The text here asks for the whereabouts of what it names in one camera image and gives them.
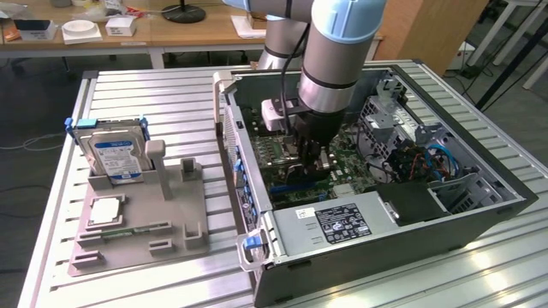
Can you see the green motherboard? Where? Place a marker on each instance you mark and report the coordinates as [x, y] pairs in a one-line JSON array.
[[347, 160]]

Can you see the CPU socket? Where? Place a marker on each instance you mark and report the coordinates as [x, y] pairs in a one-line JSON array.
[[288, 149]]

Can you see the silver CPU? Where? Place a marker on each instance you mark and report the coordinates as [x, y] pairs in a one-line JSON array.
[[104, 212]]

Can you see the metal disk bay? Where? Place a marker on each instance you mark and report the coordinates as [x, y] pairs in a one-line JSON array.
[[380, 122]]

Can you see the black plastic shroud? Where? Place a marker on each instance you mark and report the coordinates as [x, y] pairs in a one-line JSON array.
[[411, 205]]

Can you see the white round dish box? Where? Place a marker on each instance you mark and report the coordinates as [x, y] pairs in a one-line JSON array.
[[82, 32]]

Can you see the white box with black lid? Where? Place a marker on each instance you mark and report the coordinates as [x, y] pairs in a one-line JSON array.
[[34, 29]]

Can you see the small white carton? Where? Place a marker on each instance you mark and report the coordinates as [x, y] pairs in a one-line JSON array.
[[120, 27]]

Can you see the orange object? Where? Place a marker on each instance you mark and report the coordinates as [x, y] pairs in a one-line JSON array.
[[11, 34]]

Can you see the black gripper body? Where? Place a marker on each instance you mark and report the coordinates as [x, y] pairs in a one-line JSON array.
[[322, 128]]

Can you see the black open PC case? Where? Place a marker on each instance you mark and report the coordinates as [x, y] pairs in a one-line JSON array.
[[386, 256]]

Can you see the silver chipset heatsink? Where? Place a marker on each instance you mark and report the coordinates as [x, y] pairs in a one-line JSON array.
[[344, 190]]

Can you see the white paper stack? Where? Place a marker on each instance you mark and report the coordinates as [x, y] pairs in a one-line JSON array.
[[248, 30]]

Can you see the grey parts rack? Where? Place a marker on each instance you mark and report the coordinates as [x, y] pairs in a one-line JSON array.
[[136, 208]]

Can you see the black lamp base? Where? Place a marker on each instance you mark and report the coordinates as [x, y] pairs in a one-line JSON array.
[[184, 14]]

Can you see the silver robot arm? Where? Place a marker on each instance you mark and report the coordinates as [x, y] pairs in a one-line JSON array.
[[338, 48]]

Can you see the grey drive cage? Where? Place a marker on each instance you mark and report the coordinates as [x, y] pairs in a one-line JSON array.
[[467, 192]]

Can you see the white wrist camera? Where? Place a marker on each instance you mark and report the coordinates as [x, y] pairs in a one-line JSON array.
[[272, 115]]

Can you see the hard disk with blue carrier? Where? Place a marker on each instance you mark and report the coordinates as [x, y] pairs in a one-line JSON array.
[[114, 157]]

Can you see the white table frame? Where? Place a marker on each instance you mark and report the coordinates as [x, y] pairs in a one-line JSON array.
[[534, 75]]

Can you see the blue expansion slot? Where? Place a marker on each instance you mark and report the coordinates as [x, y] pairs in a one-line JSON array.
[[299, 188]]

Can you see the loose green RAM stick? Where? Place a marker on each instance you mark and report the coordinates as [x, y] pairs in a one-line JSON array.
[[136, 231]]

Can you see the wooden desk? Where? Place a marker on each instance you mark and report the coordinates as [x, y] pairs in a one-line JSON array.
[[192, 32]]

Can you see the wooden cabinet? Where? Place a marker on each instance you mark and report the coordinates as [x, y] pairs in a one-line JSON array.
[[428, 32]]

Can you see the silver power supply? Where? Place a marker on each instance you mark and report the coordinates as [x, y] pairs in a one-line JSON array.
[[299, 231]]

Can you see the black nvidia graphics card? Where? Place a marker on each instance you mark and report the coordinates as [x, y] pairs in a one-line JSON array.
[[295, 176]]

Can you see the grey cup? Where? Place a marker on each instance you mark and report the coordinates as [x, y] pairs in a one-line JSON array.
[[62, 3]]

